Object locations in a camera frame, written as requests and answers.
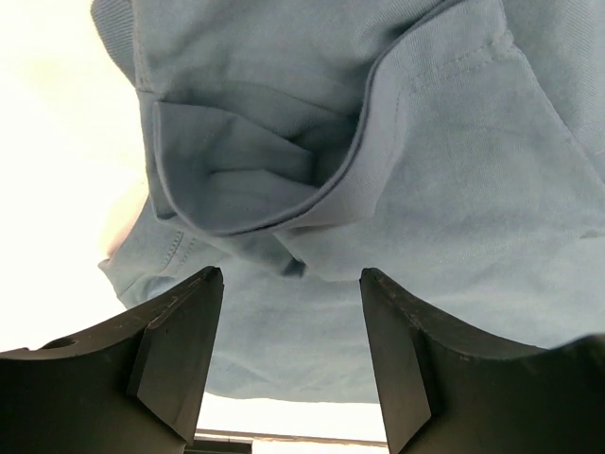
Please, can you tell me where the grey-blue t shirt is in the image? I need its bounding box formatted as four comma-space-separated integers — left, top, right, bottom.
91, 1, 604, 403

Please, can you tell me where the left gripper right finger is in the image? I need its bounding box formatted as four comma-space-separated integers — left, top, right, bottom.
360, 269, 604, 454

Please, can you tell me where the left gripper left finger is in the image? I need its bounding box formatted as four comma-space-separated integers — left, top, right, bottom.
1, 267, 224, 453

